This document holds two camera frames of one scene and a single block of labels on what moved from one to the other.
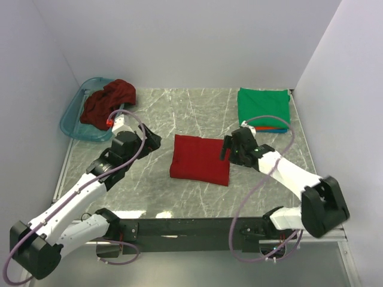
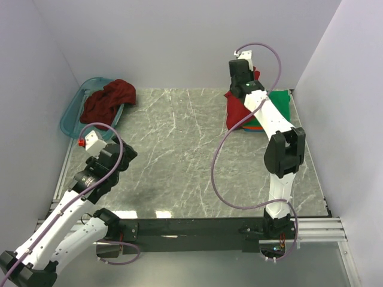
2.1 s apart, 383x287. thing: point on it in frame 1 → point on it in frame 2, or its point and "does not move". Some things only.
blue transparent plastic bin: x=70 y=123 does not move
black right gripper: x=228 y=143 → x=251 y=73
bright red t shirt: x=200 y=158 → x=236 y=107
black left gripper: x=152 y=142 → x=129 y=155
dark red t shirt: x=99 y=105 does not move
